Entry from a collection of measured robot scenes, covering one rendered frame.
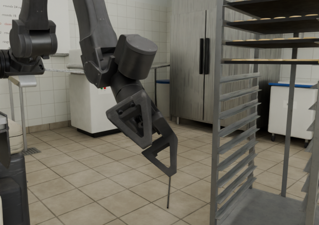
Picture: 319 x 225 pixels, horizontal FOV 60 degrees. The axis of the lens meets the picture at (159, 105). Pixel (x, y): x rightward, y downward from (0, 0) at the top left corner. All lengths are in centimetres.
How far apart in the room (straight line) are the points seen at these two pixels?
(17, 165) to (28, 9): 67
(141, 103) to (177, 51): 396
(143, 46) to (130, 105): 12
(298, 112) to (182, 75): 170
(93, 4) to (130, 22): 469
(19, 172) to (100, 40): 83
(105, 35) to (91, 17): 4
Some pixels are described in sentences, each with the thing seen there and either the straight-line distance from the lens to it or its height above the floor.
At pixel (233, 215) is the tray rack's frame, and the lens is 181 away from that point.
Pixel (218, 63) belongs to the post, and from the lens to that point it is 139.
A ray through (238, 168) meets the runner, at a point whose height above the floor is 41.
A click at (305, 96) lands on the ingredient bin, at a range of 363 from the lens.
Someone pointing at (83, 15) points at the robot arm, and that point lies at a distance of 58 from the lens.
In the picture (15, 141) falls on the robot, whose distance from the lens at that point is 122.
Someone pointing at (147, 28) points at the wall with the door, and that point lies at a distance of 549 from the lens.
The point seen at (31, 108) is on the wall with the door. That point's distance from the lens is 442.
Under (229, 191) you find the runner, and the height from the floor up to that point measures 32.
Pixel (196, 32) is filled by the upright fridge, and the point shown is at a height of 144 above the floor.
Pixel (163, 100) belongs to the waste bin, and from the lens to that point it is 514.
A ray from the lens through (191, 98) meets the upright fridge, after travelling 418.
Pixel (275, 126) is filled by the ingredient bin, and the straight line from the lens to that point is 381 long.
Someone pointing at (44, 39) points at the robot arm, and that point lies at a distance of 83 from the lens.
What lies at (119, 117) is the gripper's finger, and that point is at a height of 98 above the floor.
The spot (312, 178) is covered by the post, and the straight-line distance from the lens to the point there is 136.
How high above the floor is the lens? 106
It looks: 9 degrees down
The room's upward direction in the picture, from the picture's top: straight up
